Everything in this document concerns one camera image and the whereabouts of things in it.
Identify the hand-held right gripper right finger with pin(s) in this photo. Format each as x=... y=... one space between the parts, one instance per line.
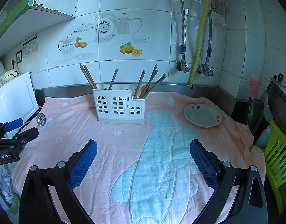
x=203 y=163

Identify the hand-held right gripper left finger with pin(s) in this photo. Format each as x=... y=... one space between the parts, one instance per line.
x=83 y=163

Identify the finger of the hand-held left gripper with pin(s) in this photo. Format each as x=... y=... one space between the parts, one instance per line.
x=13 y=124
x=28 y=134

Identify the white plastic utensil holder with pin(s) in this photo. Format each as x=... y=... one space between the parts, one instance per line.
x=119 y=120

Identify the bunch of wooden chopsticks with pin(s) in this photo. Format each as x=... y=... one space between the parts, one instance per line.
x=113 y=79

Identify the person's left forearm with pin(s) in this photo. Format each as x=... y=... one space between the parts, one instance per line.
x=6 y=184

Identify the metal slotted spoon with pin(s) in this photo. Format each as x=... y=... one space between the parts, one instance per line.
x=41 y=118

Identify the white microwave oven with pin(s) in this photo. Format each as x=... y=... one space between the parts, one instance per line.
x=14 y=100

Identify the pink printed towel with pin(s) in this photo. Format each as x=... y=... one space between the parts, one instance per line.
x=75 y=126

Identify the ceramic bowl with cherry print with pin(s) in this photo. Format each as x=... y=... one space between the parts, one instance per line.
x=203 y=119

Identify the teal plastic bottle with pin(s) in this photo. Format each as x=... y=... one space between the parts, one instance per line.
x=263 y=137

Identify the glass jar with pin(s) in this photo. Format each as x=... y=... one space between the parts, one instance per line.
x=255 y=114

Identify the green plastic basket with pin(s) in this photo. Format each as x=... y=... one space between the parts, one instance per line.
x=277 y=130

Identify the pink bottle brush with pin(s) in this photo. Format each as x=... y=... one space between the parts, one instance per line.
x=253 y=86

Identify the metal angle valve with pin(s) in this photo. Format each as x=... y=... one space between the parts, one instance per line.
x=207 y=71

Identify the metal wok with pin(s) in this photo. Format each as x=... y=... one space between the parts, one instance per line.
x=283 y=105

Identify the wall socket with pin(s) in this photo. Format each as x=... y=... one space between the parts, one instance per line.
x=18 y=56

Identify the wall info sticker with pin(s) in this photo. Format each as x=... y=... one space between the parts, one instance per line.
x=30 y=46

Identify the green wall cabinet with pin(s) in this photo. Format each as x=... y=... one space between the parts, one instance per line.
x=10 y=4

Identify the white wall label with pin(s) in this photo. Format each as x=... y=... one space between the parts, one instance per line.
x=221 y=22

